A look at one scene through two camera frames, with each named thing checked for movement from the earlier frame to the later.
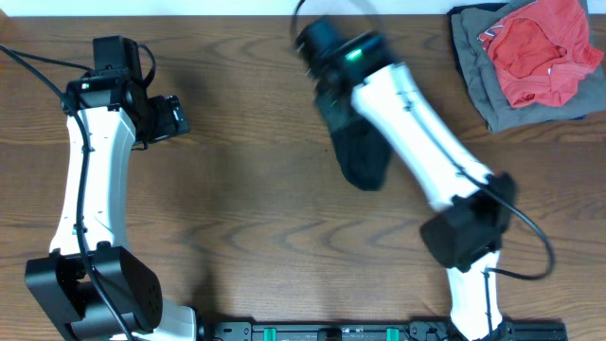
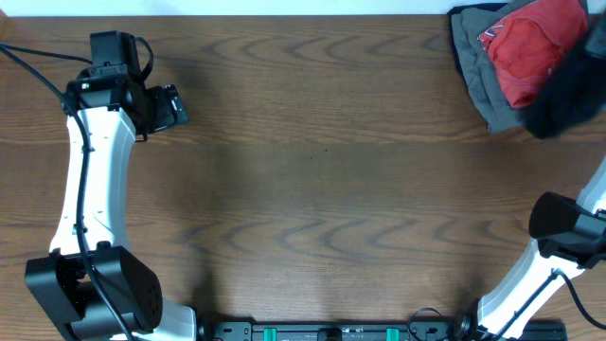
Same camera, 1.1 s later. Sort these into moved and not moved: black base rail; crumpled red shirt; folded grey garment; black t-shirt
Moved: black t-shirt
Not moved: folded grey garment; crumpled red shirt; black base rail
